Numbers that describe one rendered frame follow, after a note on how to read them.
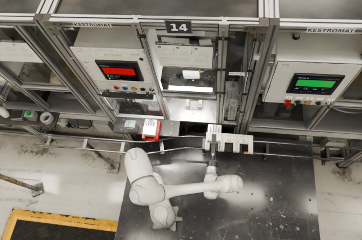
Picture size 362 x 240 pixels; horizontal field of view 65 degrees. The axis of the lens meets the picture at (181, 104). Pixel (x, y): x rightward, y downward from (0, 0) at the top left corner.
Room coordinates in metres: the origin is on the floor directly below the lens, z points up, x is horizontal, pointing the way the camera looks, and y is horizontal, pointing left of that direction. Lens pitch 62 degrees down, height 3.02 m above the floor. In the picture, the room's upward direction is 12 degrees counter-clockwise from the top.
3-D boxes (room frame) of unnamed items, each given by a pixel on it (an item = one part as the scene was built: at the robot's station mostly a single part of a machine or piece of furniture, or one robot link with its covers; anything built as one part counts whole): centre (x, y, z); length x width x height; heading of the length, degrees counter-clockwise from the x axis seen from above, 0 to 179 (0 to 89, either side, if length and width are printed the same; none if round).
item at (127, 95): (1.02, 0.34, 1.37); 0.36 x 0.04 x 0.04; 73
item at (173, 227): (0.28, 0.27, 0.71); 0.22 x 0.18 x 0.06; 73
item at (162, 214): (0.30, 0.29, 0.85); 0.18 x 0.16 x 0.22; 10
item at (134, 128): (0.98, 0.41, 0.97); 0.08 x 0.08 x 0.12; 73
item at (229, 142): (0.71, -0.31, 0.84); 0.36 x 0.14 x 0.10; 73
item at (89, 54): (1.16, 0.30, 1.60); 0.42 x 0.29 x 0.46; 73
